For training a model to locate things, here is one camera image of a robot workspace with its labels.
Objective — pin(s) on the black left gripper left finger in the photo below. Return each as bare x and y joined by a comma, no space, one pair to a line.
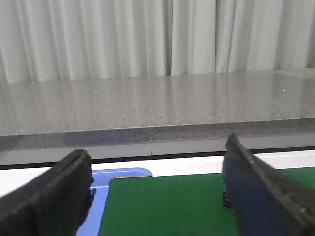
56,203

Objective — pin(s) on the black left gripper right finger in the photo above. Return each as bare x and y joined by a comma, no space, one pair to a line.
265,201

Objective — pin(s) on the grey stone counter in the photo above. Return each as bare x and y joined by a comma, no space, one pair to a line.
41,122

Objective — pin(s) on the white curtain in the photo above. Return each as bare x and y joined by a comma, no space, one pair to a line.
49,40

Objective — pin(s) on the blue plastic tray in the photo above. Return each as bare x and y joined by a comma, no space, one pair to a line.
102,179

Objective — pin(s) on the yellow push button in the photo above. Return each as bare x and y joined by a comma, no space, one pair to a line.
226,200

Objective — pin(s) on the green conveyor belt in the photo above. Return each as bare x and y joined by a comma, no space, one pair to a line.
188,205

